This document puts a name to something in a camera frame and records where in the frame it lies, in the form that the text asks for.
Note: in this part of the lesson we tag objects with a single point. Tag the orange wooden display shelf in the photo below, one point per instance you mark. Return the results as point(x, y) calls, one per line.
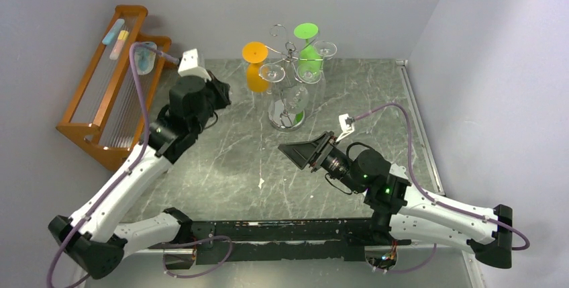
point(103, 117)

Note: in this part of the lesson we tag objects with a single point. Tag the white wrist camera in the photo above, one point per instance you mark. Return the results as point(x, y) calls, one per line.
point(193, 64)
point(347, 126)

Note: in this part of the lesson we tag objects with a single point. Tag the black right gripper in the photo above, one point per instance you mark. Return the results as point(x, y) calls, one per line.
point(320, 152)

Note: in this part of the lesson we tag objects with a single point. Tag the pastel toothbrush package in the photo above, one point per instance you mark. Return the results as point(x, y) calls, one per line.
point(116, 37)

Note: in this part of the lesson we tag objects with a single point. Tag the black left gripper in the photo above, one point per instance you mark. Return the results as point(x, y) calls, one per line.
point(223, 91)

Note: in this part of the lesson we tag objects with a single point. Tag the orange plastic wine glass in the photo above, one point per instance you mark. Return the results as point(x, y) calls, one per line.
point(255, 53)

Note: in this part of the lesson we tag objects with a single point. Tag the blue blister pack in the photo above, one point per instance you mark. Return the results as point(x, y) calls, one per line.
point(145, 58)

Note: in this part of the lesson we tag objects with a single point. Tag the green plastic wine glass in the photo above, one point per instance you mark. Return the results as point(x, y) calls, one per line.
point(309, 62)

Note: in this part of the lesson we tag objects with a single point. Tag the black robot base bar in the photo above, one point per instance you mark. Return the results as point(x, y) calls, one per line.
point(309, 239)

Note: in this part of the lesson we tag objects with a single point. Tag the clear stemmed wine glass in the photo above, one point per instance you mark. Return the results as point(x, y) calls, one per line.
point(273, 74)

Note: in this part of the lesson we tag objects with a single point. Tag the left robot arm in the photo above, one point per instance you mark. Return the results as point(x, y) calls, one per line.
point(93, 236)

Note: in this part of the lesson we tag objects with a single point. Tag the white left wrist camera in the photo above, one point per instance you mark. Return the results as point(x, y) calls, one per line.
point(193, 64)

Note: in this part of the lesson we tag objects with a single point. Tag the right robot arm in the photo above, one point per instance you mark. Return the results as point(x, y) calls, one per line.
point(403, 212)

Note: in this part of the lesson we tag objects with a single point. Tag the chrome wine glass rack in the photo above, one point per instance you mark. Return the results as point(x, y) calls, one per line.
point(288, 58)

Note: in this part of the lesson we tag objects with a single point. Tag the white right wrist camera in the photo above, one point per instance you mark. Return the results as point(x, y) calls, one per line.
point(347, 126)

